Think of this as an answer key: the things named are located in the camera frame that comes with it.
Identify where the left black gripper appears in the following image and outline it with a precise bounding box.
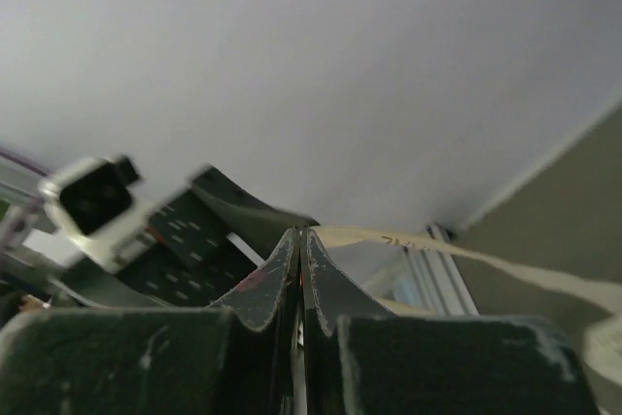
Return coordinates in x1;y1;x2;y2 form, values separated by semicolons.
48;166;315;308

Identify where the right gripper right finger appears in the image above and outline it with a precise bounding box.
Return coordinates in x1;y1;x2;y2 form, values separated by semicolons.
300;225;602;415

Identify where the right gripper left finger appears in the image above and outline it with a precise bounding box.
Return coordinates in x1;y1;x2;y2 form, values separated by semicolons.
1;229;300;414

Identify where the cream ribbon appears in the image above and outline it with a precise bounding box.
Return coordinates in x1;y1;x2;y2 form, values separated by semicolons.
310;225;622;415

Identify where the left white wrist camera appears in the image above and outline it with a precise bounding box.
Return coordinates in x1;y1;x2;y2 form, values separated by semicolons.
39;155;219;275

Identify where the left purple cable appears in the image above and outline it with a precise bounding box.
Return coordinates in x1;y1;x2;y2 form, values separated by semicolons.
0;147;50;178

